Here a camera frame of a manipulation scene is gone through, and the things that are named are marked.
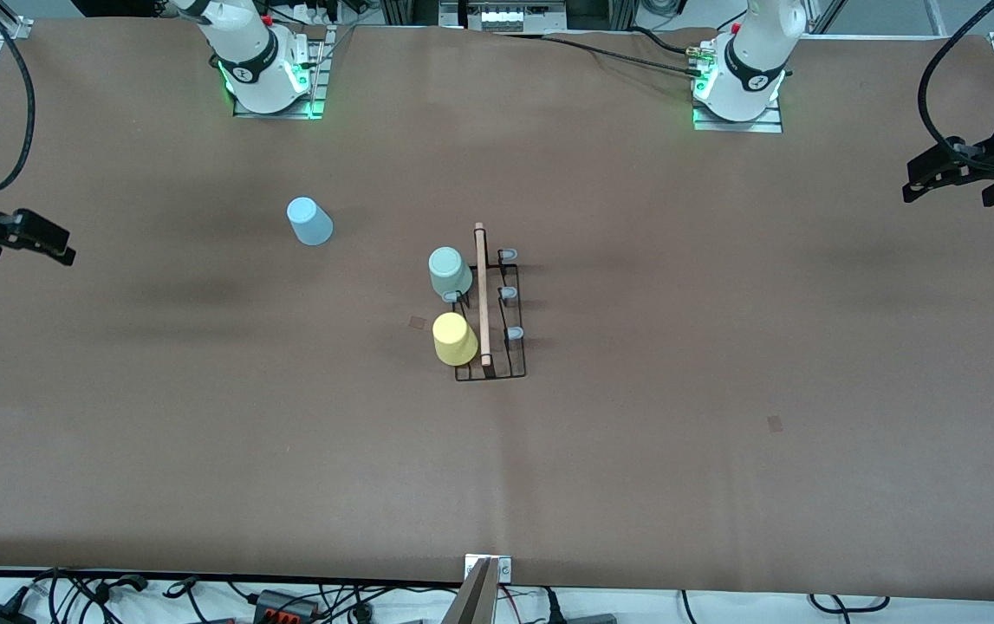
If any pale green plastic cup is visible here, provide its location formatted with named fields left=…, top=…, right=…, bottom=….
left=428, top=247, right=474, bottom=302

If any yellow plastic cup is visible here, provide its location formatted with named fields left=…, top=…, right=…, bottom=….
left=432, top=312, right=480, bottom=368

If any black wire cup holder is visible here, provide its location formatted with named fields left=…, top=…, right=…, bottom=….
left=441, top=222, right=528, bottom=383

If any light blue plastic cup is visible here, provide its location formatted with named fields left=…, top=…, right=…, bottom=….
left=287, top=198, right=334, bottom=247

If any brown table mat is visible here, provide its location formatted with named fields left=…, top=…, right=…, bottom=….
left=0, top=19, right=994, bottom=603

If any black orange connector block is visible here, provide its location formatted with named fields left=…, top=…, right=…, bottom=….
left=252, top=589, right=321, bottom=622

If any silver device with white slots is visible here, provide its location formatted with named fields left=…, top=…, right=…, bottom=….
left=459, top=0, right=568, bottom=34

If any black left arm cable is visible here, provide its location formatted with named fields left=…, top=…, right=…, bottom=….
left=918, top=0, right=994, bottom=171

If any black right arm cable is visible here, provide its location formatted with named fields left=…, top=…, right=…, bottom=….
left=0, top=0, right=37, bottom=194

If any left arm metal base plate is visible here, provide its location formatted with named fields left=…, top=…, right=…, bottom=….
left=692, top=97, right=784, bottom=133

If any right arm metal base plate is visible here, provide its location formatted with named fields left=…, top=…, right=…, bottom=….
left=231, top=26, right=338, bottom=120

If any black cable to arm base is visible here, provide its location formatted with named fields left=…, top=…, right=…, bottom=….
left=497, top=29, right=723, bottom=81

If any black looped floor cable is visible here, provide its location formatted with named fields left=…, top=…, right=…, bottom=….
left=809, top=594, right=890, bottom=614

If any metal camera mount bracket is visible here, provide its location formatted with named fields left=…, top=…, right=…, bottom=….
left=442, top=555, right=513, bottom=624

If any black plug with cable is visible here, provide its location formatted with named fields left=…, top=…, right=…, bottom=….
left=542, top=588, right=619, bottom=624

